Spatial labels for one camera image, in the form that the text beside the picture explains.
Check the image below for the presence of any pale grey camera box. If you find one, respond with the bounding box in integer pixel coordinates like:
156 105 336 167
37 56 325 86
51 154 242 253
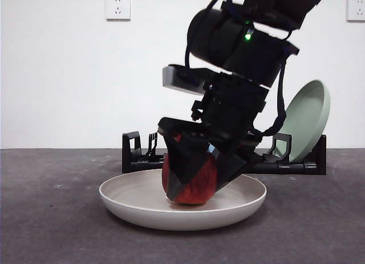
161 64 208 95

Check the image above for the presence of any black cable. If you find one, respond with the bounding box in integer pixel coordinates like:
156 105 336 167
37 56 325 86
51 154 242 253
184 33 193 70
262 61 287 137

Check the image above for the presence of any white wall socket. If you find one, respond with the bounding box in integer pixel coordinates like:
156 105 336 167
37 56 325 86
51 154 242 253
106 0 131 22
346 0 365 22

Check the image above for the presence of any pale yellow cream plate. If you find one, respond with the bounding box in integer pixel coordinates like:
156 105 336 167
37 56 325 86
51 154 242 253
99 169 267 231

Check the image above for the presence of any green plate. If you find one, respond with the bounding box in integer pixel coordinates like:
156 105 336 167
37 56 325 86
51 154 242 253
278 79 331 164

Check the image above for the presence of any red apple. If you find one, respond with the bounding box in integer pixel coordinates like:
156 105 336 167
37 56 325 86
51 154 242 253
161 154 218 205

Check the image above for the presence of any black plate rack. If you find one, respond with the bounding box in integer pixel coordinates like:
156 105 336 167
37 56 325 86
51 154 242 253
121 131 327 176

